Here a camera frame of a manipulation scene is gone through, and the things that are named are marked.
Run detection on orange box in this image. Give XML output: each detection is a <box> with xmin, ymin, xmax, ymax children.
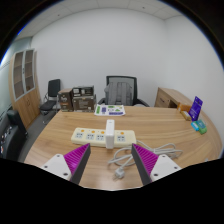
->
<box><xmin>177</xmin><ymin>103</ymin><xmax>193</xmax><ymax>113</ymax></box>

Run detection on low wooden side cabinet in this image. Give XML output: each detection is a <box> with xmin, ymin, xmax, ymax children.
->
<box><xmin>154</xmin><ymin>87</ymin><xmax>194</xmax><ymax>109</ymax></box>

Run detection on wooden shelf cabinet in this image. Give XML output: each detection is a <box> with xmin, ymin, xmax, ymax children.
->
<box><xmin>8</xmin><ymin>48</ymin><xmax>42</xmax><ymax>129</ymax></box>

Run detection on small green box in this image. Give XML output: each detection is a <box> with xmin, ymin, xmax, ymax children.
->
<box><xmin>196</xmin><ymin>119</ymin><xmax>208</xmax><ymax>135</ymax></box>

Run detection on white charger block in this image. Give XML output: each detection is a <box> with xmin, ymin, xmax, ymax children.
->
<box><xmin>105</xmin><ymin>119</ymin><xmax>116</xmax><ymax>150</ymax></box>

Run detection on grey backpack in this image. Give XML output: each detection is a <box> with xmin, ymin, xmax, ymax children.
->
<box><xmin>103</xmin><ymin>81</ymin><xmax>134</xmax><ymax>107</ymax></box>

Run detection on dark flat printed box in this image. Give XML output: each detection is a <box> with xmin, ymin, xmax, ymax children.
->
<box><xmin>71</xmin><ymin>85</ymin><xmax>95</xmax><ymax>99</ymax></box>

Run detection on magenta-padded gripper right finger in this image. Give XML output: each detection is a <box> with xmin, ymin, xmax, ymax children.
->
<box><xmin>130</xmin><ymin>143</ymin><xmax>183</xmax><ymax>186</ymax></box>

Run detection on cream power strip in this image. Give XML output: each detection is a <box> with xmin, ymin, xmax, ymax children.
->
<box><xmin>70</xmin><ymin>127</ymin><xmax>138</xmax><ymax>149</ymax></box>

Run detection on printed sheet with coloured shapes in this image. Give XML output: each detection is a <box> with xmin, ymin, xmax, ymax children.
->
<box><xmin>93</xmin><ymin>104</ymin><xmax>127</xmax><ymax>117</ymax></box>

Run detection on tan flat box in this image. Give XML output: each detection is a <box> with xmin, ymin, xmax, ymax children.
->
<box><xmin>180</xmin><ymin>110</ymin><xmax>192</xmax><ymax>121</ymax></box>

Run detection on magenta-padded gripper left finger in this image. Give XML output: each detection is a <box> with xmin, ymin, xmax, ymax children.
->
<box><xmin>40</xmin><ymin>142</ymin><xmax>92</xmax><ymax>185</ymax></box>

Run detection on small blue box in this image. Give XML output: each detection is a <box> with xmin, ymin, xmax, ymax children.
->
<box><xmin>190</xmin><ymin>121</ymin><xmax>201</xmax><ymax>132</ymax></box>

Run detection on small black visitor chair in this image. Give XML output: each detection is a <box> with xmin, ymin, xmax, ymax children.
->
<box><xmin>39</xmin><ymin>78</ymin><xmax>62</xmax><ymax>118</ymax></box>

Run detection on grey power cable with plug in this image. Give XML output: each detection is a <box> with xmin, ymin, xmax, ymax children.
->
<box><xmin>107</xmin><ymin>139</ymin><xmax>184</xmax><ymax>180</ymax></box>

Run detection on black armchair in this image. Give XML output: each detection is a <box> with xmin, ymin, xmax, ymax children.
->
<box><xmin>0</xmin><ymin>108</ymin><xmax>29</xmax><ymax>162</ymax></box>

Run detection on black mesh office chair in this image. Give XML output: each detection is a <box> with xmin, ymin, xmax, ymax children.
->
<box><xmin>97</xmin><ymin>75</ymin><xmax>150</xmax><ymax>108</ymax></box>

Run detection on large brown printed box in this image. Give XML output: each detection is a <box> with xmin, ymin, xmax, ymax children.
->
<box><xmin>72</xmin><ymin>94</ymin><xmax>98</xmax><ymax>113</ymax></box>

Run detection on tall brown cardboard box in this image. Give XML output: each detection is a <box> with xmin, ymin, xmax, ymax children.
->
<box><xmin>57</xmin><ymin>88</ymin><xmax>74</xmax><ymax>113</ymax></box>

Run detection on purple upright package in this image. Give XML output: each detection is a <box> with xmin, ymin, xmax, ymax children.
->
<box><xmin>188</xmin><ymin>95</ymin><xmax>204</xmax><ymax>122</ymax></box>

